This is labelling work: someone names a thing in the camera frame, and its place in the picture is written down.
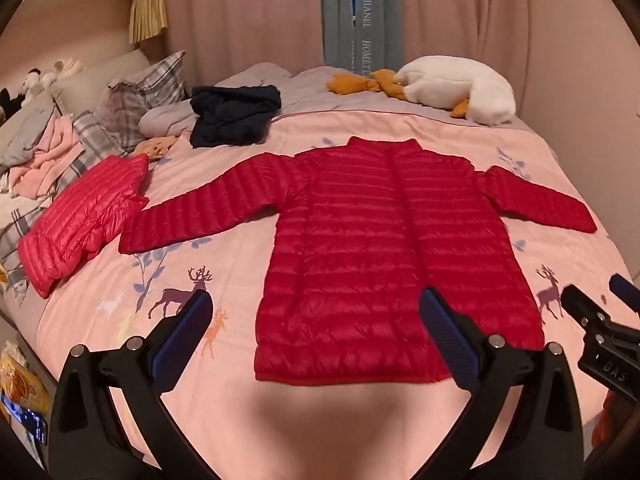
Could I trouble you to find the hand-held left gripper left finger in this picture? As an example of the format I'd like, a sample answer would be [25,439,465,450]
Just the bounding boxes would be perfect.
[47,289,221,480]

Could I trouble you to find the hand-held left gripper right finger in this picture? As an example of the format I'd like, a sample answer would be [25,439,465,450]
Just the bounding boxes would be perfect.
[419,287,584,480]

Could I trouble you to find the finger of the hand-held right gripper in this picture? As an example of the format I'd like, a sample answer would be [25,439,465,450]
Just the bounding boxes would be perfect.
[608,273,640,313]
[560,284,612,333]

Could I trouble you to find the red down jacket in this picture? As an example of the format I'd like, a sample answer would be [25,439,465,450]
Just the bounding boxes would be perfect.
[118,136,599,386]

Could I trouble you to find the dark navy clothes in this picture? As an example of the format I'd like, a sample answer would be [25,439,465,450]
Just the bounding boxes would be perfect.
[189,84,282,149]

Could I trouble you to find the pink printed blanket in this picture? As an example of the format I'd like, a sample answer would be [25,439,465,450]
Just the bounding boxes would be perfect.
[20,109,640,480]

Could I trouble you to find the folded coral down jacket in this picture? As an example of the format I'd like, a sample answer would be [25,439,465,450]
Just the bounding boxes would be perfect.
[17,154,151,299]

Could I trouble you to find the yellow snack packet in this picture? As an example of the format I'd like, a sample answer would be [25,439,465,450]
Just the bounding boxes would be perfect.
[0,341,52,415]

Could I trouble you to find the small orange face plush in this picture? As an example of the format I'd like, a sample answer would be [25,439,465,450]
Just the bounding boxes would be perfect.
[134,135,179,162]

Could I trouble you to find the small plaid pillow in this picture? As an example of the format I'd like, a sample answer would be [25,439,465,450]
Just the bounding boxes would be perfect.
[70,110,132,181]

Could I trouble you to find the grey rolled cloth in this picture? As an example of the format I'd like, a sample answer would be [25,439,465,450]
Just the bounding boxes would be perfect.
[138,99,201,139]

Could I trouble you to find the pink crumpled cloth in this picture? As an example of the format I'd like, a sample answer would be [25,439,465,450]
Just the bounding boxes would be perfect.
[9,112,85,198]

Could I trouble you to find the large plaid pillow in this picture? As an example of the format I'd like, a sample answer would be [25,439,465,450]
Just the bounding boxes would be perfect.
[94,50,189,150]

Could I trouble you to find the white goose plush toy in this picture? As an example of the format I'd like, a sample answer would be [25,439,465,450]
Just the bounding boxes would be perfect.
[327,55,517,126]

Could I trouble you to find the grey crumpled cloth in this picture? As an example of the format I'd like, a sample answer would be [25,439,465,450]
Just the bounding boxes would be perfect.
[0,91,62,170]

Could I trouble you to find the grey bed sheet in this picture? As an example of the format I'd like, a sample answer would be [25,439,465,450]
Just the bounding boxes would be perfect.
[212,62,533,128]

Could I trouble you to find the beige pillow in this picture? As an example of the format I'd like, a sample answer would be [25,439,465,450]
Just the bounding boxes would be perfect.
[50,49,152,113]

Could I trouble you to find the black plush toy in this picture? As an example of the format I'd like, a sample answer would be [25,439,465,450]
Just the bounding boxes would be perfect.
[0,87,25,122]

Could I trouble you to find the white plush toys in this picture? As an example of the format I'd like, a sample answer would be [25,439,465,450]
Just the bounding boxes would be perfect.
[19,57,87,97]

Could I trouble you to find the yellow fringed hanging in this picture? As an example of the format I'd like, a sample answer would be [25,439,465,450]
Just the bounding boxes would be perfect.
[128,0,169,44]

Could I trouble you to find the pink curtain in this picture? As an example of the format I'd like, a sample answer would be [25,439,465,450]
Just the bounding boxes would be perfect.
[152,0,616,126]

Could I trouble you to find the blue-grey printed curtain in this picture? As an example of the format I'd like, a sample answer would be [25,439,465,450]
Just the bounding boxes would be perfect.
[319,0,404,72]

